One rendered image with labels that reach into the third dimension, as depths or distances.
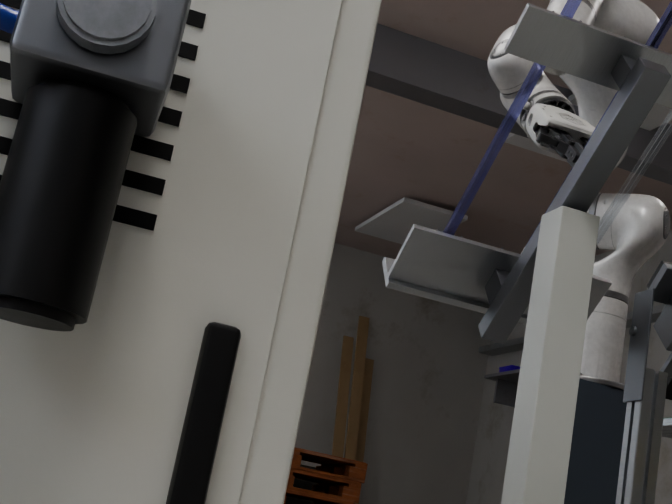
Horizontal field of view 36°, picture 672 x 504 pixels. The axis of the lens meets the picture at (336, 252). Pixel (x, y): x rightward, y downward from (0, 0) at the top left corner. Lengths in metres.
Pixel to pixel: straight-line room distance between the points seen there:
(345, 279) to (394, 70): 4.87
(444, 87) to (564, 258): 4.86
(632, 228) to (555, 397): 0.87
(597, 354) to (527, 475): 0.81
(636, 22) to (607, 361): 0.66
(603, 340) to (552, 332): 0.76
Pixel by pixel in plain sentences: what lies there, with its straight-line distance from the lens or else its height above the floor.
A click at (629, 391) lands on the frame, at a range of 1.62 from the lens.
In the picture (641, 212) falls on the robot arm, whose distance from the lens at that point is 2.23.
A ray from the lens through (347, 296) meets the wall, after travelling 10.73.
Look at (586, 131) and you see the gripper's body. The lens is 1.61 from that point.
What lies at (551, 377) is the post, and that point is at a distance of 1.41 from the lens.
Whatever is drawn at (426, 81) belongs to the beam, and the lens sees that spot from 6.23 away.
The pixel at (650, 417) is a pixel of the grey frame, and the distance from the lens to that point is 1.62.
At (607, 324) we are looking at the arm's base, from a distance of 2.18.
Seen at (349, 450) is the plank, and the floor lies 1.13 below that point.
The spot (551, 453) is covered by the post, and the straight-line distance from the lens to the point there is 1.40.
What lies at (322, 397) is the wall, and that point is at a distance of 10.53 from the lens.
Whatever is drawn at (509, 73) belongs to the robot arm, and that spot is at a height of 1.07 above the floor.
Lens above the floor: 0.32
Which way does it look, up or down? 15 degrees up
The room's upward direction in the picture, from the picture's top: 11 degrees clockwise
